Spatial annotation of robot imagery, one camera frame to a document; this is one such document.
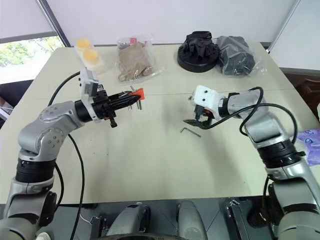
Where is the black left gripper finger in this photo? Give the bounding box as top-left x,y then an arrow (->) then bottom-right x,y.
110,98 -> 141,110
109,92 -> 140,102

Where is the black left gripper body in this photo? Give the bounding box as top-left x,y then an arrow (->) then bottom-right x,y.
92,89 -> 119,129

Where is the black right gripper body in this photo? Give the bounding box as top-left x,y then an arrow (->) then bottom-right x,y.
193,104 -> 215,125

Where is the red hex key holder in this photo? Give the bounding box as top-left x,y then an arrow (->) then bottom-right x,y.
130,87 -> 146,101

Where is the loose dark hex key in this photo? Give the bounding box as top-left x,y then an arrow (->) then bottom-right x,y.
180,127 -> 202,138

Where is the clear bag with brown items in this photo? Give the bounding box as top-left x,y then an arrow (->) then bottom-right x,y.
115,33 -> 164,84

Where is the clear box with yellow cups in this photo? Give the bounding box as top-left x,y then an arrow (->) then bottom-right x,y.
74,37 -> 106,74

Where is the black round base with gloves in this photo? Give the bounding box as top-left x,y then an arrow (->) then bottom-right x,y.
176,30 -> 221,74

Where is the clear bag with black items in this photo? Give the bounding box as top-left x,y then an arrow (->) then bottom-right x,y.
215,35 -> 268,79

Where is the black chair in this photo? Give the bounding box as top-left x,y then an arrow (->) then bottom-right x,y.
0,79 -> 34,121

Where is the grey rounded shape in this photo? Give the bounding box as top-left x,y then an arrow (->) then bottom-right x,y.
175,199 -> 209,240
106,203 -> 151,238

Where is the brown wooden furniture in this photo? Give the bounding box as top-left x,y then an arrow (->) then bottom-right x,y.
294,74 -> 320,111

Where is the purple plastic bag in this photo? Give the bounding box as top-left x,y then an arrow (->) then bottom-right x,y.
295,128 -> 320,166

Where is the white panel board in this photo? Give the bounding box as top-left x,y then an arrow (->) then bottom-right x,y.
268,0 -> 320,74

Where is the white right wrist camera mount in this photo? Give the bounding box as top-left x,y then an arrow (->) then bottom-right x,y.
191,84 -> 226,119

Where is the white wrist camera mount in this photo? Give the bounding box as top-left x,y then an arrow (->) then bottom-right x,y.
191,84 -> 226,119
78,68 -> 105,124

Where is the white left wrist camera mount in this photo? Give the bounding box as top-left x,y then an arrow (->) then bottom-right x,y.
78,68 -> 105,124

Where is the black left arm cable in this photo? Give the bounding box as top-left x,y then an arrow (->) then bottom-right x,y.
47,70 -> 87,240

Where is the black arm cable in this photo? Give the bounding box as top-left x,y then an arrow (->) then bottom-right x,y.
206,86 -> 300,154
47,70 -> 87,240

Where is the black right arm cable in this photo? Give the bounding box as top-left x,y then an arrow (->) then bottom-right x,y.
206,86 -> 300,154

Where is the dark window frame bar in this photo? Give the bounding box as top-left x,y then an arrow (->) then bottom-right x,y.
34,0 -> 72,48

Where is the metal bracket under table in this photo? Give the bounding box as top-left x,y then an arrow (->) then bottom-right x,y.
89,215 -> 109,239
224,198 -> 249,240

